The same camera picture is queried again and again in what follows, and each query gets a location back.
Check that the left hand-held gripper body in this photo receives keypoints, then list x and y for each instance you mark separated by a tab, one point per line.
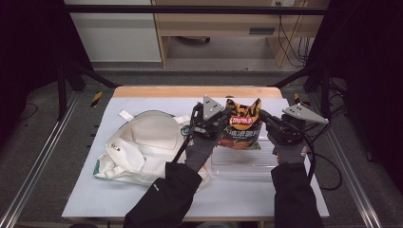
210	109

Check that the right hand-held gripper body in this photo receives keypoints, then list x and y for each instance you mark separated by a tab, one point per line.
301	113

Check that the orange black chip bag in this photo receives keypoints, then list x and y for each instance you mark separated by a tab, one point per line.
242	120

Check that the clear plastic bin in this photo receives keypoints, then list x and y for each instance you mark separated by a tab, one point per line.
244	158

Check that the white tote bag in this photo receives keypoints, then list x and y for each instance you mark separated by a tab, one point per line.
149	136

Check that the person's left hand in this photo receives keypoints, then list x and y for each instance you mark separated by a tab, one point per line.
199	152

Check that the person's right hand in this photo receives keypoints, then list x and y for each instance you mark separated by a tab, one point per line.
290	153

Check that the yellow black tape marker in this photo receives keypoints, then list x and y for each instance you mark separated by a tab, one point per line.
296	98
96	98

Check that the black metal stand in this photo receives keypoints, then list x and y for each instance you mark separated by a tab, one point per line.
324	95
61	91

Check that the black curtain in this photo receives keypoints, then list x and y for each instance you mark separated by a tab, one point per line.
370	79
28	47

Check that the wooden desk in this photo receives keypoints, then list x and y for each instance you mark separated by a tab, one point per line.
221	22

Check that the white cabinet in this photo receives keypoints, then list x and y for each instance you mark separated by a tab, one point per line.
117	34

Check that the pale table sheet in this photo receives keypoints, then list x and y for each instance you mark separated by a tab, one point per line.
111	199

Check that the aluminium rail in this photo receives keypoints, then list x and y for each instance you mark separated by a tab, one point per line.
38	158
351	183

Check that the black horizontal frame bar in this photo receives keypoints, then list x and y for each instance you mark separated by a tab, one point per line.
190	9

